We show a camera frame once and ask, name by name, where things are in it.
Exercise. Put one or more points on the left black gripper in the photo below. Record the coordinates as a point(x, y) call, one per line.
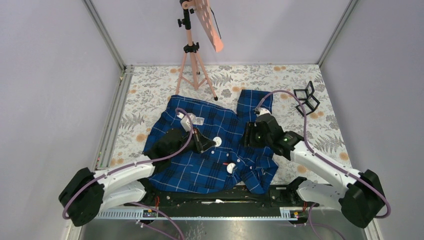
point(201, 142)

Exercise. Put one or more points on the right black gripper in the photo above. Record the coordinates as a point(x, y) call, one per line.
point(251, 128)

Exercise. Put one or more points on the blue plaid shirt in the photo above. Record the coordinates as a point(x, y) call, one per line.
point(206, 172)

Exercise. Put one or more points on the black jewelry box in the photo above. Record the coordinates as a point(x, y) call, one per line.
point(309, 106)

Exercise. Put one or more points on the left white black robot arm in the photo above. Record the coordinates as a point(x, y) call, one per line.
point(89, 193)

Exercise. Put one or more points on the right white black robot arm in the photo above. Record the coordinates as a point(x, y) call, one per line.
point(357, 195)

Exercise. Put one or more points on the floral table mat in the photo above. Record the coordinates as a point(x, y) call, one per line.
point(151, 87)

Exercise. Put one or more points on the pink tripod stand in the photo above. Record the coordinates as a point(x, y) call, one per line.
point(191, 51)

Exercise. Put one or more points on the pink perforated board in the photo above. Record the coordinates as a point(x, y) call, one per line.
point(207, 20)

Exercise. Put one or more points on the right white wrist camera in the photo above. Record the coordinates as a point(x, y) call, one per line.
point(262, 111)

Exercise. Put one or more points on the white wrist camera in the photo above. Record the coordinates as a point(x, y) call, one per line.
point(185, 120)
point(262, 111)

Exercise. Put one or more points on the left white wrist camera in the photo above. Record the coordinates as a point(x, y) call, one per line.
point(185, 120)

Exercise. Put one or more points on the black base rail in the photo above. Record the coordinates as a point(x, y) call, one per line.
point(238, 196)

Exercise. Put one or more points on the grey slotted cable duct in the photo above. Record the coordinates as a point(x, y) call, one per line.
point(201, 213)

